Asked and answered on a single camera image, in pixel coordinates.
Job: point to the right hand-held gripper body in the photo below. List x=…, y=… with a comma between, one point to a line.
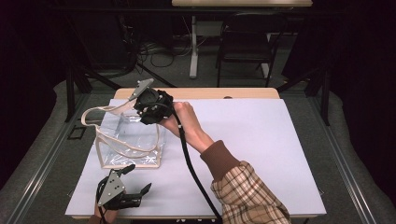
x=154, y=107

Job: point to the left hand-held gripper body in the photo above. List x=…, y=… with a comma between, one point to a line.
x=111, y=188

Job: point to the transparent tote bag beige trim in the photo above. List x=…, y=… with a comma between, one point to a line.
x=124, y=144

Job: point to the person's left hand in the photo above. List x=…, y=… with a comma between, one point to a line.
x=107, y=215

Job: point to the person's right hand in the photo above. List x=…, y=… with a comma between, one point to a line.
x=186, y=123

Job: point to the black chair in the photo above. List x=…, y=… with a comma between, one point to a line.
x=246, y=40

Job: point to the pale lavender table mat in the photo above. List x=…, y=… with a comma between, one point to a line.
x=264, y=140

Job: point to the dark curtain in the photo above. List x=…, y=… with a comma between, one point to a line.
x=21, y=93
x=367, y=93

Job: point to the white desk with white legs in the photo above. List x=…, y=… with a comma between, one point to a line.
x=241, y=3

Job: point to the black square floor frame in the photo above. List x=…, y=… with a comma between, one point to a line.
x=69, y=133

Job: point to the aluminium floor rail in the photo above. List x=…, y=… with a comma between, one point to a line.
x=46, y=161
x=342, y=161

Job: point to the black metal stand frame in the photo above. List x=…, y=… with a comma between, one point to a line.
x=70, y=93
x=325, y=99

